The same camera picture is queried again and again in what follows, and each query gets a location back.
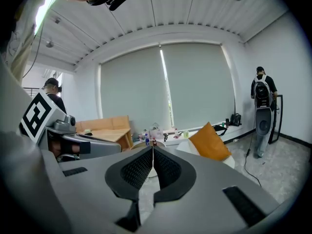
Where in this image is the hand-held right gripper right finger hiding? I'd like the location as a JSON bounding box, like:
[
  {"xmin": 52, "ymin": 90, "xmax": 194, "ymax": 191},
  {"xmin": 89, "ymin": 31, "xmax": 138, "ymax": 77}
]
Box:
[{"xmin": 140, "ymin": 145, "xmax": 281, "ymax": 234}]

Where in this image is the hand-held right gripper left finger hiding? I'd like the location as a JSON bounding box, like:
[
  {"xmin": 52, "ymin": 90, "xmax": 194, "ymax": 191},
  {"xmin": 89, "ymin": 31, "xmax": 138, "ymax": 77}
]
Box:
[{"xmin": 41, "ymin": 145, "xmax": 155, "ymax": 234}]

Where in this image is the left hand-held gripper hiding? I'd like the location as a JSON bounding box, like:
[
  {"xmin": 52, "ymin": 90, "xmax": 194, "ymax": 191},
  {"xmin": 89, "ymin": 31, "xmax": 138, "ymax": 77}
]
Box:
[{"xmin": 19, "ymin": 88, "xmax": 122, "ymax": 162}]

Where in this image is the white armchair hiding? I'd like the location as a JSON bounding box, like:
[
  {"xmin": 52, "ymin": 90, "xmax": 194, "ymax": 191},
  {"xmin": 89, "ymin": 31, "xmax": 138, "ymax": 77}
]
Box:
[{"xmin": 175, "ymin": 139, "xmax": 236, "ymax": 170}]

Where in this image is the person's left hand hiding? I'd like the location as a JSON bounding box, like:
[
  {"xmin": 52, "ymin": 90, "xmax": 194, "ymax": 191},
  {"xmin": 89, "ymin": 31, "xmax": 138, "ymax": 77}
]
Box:
[{"xmin": 48, "ymin": 137, "xmax": 80, "ymax": 157}]

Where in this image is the light wooden desk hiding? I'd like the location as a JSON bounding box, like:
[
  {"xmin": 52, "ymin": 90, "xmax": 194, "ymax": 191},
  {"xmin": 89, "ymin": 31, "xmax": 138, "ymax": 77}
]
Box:
[{"xmin": 75, "ymin": 115, "xmax": 134, "ymax": 151}]

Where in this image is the pink cartoon tote bag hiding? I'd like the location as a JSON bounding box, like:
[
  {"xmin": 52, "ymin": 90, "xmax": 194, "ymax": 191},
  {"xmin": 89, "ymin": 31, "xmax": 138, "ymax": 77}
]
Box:
[{"xmin": 149, "ymin": 122, "xmax": 164, "ymax": 141}]

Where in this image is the grey roller blind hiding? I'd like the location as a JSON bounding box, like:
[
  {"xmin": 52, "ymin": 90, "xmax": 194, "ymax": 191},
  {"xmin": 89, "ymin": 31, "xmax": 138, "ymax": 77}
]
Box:
[
  {"xmin": 160, "ymin": 42, "xmax": 236, "ymax": 131},
  {"xmin": 100, "ymin": 45, "xmax": 171, "ymax": 134}
]

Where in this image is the flat black pouch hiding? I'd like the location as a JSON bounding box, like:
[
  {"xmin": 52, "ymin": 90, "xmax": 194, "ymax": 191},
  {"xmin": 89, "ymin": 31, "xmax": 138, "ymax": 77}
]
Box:
[{"xmin": 213, "ymin": 124, "xmax": 229, "ymax": 137}]

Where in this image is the black bag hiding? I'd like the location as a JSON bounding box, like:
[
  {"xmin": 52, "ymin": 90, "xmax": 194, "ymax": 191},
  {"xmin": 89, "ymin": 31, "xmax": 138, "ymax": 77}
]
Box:
[{"xmin": 230, "ymin": 113, "xmax": 242, "ymax": 127}]

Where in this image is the grey backpack with oval pod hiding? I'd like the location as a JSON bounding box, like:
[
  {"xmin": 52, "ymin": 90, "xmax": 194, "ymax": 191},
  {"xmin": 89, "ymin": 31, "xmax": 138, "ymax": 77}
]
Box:
[{"xmin": 253, "ymin": 75, "xmax": 273, "ymax": 137}]

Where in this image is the person's beige shirt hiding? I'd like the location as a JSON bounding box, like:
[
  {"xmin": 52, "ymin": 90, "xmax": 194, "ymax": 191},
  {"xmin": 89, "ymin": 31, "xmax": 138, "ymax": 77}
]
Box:
[{"xmin": 0, "ymin": 0, "xmax": 53, "ymax": 85}]

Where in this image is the ceiling light strip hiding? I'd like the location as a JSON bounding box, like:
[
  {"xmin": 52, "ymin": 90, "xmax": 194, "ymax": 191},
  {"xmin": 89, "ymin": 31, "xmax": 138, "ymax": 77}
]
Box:
[{"xmin": 35, "ymin": 0, "xmax": 61, "ymax": 35}]

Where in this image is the black floor cable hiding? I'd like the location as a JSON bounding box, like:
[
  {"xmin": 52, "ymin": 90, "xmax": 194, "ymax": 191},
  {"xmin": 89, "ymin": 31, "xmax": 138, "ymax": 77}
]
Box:
[{"xmin": 244, "ymin": 120, "xmax": 263, "ymax": 187}]

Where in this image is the black rectangular frame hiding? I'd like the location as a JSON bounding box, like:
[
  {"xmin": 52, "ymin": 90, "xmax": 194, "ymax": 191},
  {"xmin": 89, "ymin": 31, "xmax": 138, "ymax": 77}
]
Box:
[{"xmin": 268, "ymin": 94, "xmax": 284, "ymax": 145}]

